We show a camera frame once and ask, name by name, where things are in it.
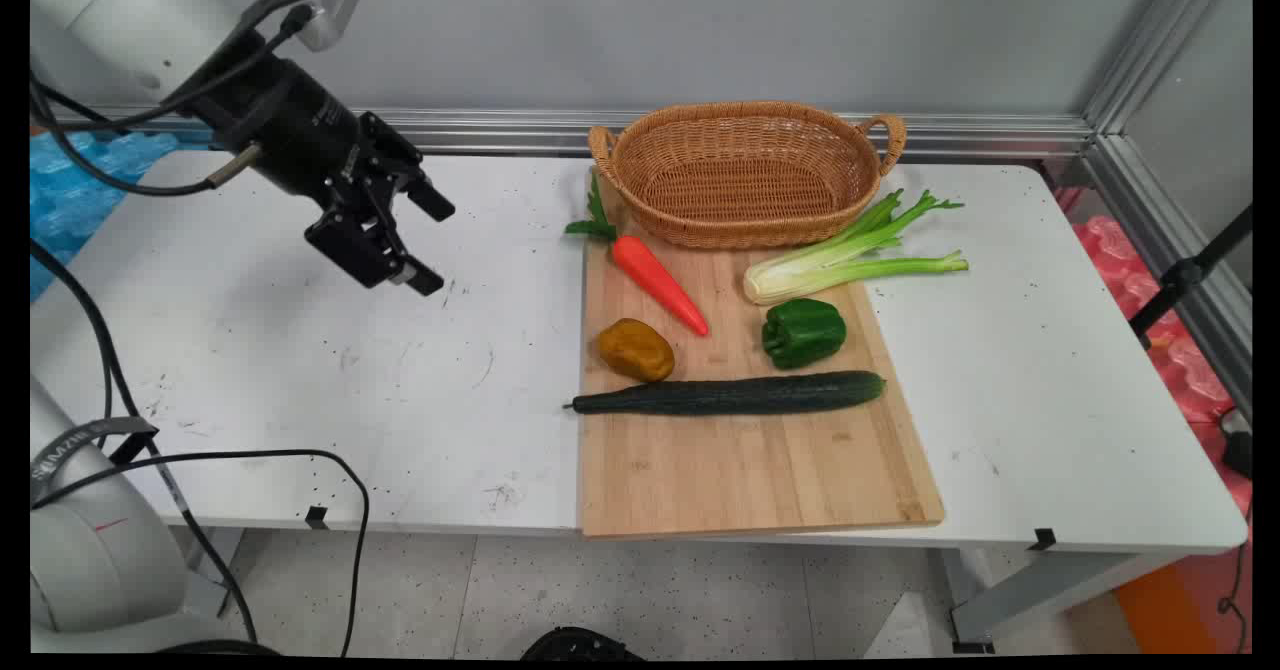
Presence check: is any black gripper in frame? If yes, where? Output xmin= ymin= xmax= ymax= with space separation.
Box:
xmin=185 ymin=32 xmax=457 ymax=299

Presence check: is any brown toy potato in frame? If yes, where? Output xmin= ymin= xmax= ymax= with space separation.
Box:
xmin=598 ymin=318 xmax=676 ymax=383

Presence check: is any orange toy carrot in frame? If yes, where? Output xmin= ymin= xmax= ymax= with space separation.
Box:
xmin=565 ymin=170 xmax=711 ymax=338

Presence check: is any blue foam mat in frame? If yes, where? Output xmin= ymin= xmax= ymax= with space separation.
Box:
xmin=30 ymin=130 xmax=213 ymax=303

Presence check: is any woven wicker basket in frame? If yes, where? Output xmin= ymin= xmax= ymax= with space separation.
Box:
xmin=588 ymin=101 xmax=908 ymax=251

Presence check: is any dark green toy cucumber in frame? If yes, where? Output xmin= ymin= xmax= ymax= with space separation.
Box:
xmin=563 ymin=370 xmax=887 ymax=417

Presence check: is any grey table leg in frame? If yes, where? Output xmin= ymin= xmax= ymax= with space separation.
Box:
xmin=940 ymin=547 xmax=1186 ymax=654
xmin=178 ymin=527 xmax=245 ymax=619

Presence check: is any toy celery stalk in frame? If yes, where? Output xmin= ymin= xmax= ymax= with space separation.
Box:
xmin=742 ymin=189 xmax=970 ymax=307

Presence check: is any green toy bell pepper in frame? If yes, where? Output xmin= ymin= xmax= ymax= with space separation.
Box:
xmin=761 ymin=298 xmax=848 ymax=371

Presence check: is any wooden cutting board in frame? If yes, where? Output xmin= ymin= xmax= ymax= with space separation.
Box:
xmin=577 ymin=188 xmax=946 ymax=539

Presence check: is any black round floor object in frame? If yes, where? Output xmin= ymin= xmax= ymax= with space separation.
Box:
xmin=520 ymin=627 xmax=643 ymax=661

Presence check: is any black tripod stand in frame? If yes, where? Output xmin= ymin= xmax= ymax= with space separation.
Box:
xmin=1128 ymin=205 xmax=1253 ymax=351

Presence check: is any pink foam mat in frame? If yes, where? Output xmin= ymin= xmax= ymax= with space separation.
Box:
xmin=1052 ymin=186 xmax=1253 ymax=516

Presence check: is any horizontal aluminium frame rail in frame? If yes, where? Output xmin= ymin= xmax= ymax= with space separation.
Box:
xmin=40 ymin=105 xmax=1097 ymax=161

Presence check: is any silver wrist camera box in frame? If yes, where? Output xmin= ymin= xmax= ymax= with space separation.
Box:
xmin=240 ymin=0 xmax=362 ymax=53

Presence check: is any thin black camera cable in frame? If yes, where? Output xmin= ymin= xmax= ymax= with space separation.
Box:
xmin=30 ymin=5 xmax=313 ymax=133

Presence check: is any black cable with metal plug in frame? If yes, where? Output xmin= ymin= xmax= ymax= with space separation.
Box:
xmin=30 ymin=80 xmax=263 ymax=197

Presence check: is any thin black looping cable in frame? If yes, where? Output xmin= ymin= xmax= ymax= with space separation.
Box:
xmin=30 ymin=448 xmax=372 ymax=659

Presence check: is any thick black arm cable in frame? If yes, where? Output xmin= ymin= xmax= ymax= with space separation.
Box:
xmin=30 ymin=238 xmax=259 ymax=647

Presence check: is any grey printed velcro strap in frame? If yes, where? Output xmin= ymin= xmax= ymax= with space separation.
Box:
xmin=30 ymin=416 xmax=161 ymax=507

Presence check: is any aluminium frame corner post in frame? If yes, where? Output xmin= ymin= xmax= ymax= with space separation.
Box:
xmin=1082 ymin=0 xmax=1253 ymax=421

